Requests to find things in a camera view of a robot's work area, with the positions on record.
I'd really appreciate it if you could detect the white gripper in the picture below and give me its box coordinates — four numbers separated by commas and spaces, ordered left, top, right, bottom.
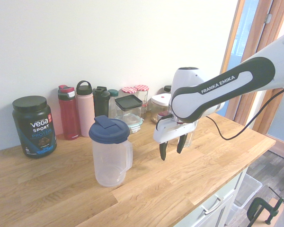
152, 115, 199, 162

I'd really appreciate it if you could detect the clear pitcher with blue lid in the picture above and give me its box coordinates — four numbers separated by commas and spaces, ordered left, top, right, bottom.
89, 115, 133, 188

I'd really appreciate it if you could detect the red water bottle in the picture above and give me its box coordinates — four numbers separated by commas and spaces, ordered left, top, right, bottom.
57, 85, 81, 141

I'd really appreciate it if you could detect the clear drinking glass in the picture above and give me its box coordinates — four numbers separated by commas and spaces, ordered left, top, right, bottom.
183, 130, 195, 148

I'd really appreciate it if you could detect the glass container with teal clips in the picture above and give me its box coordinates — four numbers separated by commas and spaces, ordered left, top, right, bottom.
115, 114, 144, 135

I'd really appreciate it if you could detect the nut container with white lid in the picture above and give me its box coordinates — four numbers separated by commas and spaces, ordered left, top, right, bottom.
151, 93, 172, 124

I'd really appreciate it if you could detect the square jar with black lid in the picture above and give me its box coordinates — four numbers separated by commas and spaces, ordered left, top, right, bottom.
115, 95, 143, 119

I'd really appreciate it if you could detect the jar with red checkered lid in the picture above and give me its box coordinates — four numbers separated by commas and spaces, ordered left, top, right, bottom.
134, 84, 149, 112
121, 87, 138, 98

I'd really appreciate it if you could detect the pale green cabinet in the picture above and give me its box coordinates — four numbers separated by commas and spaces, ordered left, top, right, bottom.
172, 165, 249, 227

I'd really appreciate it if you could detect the clear bottle with green cap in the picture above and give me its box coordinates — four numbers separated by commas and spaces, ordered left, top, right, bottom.
107, 89, 119, 120

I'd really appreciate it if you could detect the black shaker bottle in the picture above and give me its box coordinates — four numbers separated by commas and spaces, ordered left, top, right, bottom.
93, 86, 111, 119

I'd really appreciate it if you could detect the clear plastic storage bin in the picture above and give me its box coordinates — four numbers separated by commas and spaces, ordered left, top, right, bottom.
227, 174, 263, 220

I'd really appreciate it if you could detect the pink bottle with black lid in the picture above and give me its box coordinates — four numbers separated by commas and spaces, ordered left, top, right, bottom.
76, 80, 97, 138

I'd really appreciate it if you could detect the green screw clamp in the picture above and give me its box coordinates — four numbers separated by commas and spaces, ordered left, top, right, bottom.
247, 186, 284, 225

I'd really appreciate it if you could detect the black Vega protein tub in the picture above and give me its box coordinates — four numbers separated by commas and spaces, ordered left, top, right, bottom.
12, 95, 58, 159

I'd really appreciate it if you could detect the metal drawer handle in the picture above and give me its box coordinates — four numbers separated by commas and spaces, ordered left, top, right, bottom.
200, 197, 222, 215

